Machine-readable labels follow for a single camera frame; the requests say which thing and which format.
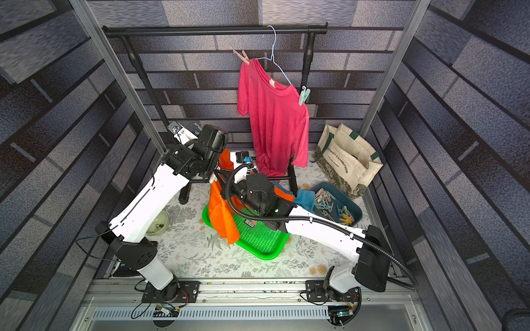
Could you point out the light blue wire hanger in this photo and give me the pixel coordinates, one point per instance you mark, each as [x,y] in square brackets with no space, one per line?
[271,58]

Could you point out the cream canvas tote bag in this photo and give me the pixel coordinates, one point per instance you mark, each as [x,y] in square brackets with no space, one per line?
[347,159]

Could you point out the floral table cloth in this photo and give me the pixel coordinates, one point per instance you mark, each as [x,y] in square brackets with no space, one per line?
[192,249]

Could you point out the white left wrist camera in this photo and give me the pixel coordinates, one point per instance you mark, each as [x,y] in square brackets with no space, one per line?
[182,134]

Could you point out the teal clothespin tray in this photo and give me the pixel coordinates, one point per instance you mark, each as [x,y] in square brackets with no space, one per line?
[334,205]

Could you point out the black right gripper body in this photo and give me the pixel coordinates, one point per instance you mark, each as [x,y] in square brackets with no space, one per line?
[239,192]

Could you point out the pink t-shirt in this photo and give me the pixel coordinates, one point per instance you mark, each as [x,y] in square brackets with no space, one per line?
[279,124]

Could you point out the black clothes rack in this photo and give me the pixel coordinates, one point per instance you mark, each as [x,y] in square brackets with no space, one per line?
[190,74]

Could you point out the dusty pink clothespin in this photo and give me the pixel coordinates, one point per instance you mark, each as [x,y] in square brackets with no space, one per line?
[242,56]

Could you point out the blue t-shirt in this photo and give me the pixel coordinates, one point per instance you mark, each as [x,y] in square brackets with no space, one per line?
[304,198]

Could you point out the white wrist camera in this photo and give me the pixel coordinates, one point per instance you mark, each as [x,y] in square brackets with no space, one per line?
[243,157]
[182,134]

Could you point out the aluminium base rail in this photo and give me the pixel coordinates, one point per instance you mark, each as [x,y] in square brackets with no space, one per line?
[246,300]

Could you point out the mint green clothespin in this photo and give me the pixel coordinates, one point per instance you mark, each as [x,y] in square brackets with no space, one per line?
[304,95]

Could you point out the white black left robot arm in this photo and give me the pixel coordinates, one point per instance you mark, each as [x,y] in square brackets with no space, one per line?
[193,156]

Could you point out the light green bowl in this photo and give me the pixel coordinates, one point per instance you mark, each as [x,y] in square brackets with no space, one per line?
[159,224]

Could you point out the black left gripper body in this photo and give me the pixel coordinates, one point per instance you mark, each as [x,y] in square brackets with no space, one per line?
[214,165]

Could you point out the orange t-shirt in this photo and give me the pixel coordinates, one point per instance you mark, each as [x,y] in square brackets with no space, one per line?
[219,212]

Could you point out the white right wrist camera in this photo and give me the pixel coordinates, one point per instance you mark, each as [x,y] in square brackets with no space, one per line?
[243,157]

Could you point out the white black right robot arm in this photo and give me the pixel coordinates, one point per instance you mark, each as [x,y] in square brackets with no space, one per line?
[367,250]

